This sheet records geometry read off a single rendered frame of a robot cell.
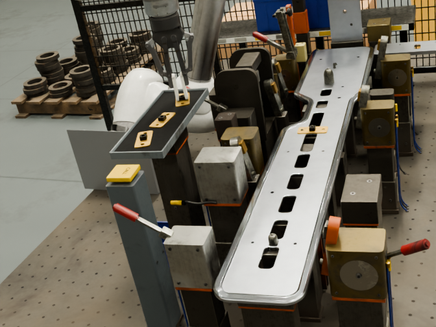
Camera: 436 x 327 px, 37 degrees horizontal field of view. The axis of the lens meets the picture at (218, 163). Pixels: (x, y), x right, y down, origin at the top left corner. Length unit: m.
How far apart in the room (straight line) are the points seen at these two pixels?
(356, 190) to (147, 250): 0.50
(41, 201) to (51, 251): 1.86
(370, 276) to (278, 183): 0.43
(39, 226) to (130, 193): 2.32
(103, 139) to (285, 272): 1.12
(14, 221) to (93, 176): 1.55
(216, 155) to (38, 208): 2.48
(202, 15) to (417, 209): 0.93
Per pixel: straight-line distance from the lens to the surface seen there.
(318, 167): 1.68
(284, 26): 2.25
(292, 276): 1.33
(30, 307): 1.97
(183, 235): 1.40
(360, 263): 1.29
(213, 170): 1.56
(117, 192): 1.49
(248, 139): 1.69
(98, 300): 1.90
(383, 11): 2.73
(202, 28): 2.26
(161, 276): 1.62
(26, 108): 5.36
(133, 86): 2.37
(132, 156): 1.56
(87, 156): 2.38
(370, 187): 1.53
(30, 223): 3.84
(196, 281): 1.43
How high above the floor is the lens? 1.83
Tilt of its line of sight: 28 degrees down
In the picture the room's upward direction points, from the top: 11 degrees counter-clockwise
